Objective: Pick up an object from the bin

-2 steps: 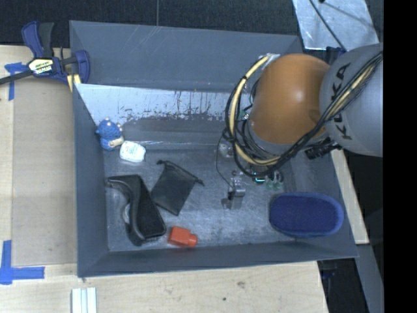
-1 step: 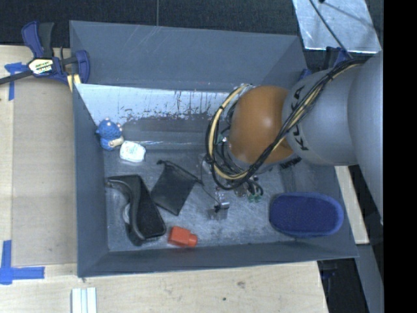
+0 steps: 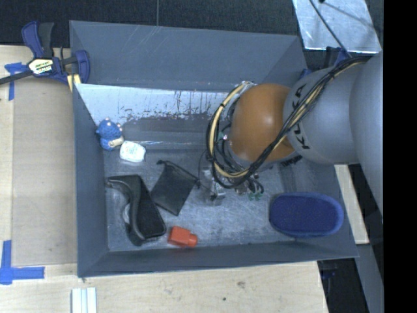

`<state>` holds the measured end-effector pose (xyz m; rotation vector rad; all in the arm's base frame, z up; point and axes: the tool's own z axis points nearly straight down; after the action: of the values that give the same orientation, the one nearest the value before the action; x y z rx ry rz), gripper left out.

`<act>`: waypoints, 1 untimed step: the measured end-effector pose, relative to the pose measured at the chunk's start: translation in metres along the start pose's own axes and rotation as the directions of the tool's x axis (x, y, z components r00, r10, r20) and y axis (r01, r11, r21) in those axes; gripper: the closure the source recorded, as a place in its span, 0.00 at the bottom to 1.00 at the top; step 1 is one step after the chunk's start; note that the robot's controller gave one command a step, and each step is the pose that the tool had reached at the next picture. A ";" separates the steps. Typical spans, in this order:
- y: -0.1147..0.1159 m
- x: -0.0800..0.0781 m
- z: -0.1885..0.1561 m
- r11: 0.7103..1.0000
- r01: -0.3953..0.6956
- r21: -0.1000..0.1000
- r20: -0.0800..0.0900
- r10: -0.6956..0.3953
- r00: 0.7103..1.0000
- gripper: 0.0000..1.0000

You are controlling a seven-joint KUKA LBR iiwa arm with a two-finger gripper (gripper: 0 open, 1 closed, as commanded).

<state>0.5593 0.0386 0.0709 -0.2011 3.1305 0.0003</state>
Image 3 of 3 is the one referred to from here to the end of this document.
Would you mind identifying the red plastic cap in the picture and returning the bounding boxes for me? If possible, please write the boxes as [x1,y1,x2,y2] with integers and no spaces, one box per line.
[167,226,199,248]

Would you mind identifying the grey metal bin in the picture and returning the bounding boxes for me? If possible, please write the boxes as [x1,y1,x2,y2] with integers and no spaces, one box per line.
[68,20,360,278]

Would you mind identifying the blue toy animal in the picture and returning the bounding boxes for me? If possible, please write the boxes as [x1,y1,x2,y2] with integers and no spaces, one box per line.
[95,118,125,152]

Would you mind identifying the pale wood board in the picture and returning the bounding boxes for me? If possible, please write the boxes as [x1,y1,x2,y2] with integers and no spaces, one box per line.
[11,76,79,267]

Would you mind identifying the black drawstring pouch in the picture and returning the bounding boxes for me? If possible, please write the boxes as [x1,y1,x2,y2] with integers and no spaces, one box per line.
[150,160,201,216]

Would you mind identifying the small white packet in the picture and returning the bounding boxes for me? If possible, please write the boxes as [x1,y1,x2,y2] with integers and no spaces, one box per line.
[119,140,147,164]

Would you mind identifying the blue oval felt pad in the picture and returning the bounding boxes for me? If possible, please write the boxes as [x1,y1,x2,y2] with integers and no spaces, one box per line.
[268,192,345,239]

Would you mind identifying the black curved handle tool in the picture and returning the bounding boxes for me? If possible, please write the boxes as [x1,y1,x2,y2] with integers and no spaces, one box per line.
[105,177,147,248]

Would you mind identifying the black flat rectangular case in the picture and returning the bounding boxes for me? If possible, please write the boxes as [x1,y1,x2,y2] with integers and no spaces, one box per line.
[108,174,167,241]

